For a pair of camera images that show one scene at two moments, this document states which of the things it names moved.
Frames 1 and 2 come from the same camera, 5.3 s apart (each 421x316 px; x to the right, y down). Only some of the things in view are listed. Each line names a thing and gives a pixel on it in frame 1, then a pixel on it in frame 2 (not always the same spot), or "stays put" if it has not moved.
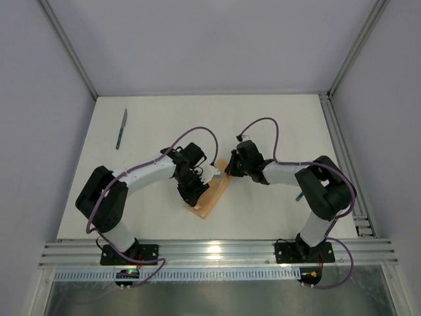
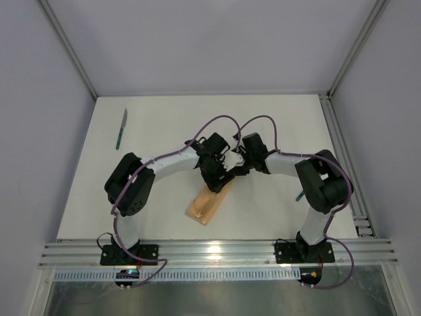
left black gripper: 196,189 -> 216,178
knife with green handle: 121,131 stays put
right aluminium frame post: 377,11 stays put
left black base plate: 111,256 stays put
